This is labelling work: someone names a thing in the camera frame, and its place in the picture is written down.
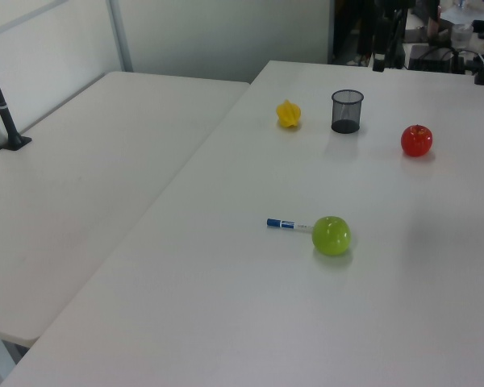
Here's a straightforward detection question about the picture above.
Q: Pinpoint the grey partition frame post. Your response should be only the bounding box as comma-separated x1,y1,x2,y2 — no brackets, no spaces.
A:
106,0,135,74

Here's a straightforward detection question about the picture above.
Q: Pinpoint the black mesh pen cup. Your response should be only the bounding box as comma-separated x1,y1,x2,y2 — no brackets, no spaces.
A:
330,89,365,135

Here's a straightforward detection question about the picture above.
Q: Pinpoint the yellow toy starfruit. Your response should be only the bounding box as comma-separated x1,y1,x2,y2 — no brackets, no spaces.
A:
275,99,303,129

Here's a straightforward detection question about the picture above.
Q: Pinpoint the clear plastic cup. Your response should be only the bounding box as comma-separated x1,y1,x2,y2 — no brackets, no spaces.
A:
451,23,474,50

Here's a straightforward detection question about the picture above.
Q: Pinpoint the blue capped white marker pen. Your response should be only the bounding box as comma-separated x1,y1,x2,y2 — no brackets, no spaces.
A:
265,218,316,235

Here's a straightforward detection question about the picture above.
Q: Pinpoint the green toy apple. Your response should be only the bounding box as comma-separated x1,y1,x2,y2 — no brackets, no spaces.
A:
311,215,353,256

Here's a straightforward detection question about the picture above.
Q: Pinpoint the black equipment box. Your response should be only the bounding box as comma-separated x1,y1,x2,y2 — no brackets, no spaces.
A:
408,44,455,74

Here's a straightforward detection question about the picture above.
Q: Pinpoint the black camera pole with base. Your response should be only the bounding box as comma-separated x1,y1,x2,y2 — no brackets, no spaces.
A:
0,40,33,152

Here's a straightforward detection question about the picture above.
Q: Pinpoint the person in dark trousers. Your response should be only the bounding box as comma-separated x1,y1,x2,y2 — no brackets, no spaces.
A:
345,0,373,67

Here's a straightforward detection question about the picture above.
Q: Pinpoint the red toy apple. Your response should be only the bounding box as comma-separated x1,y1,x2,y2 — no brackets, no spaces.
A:
400,124,434,157

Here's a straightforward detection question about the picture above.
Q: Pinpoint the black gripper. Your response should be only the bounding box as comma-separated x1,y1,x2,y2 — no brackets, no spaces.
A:
372,18,389,74

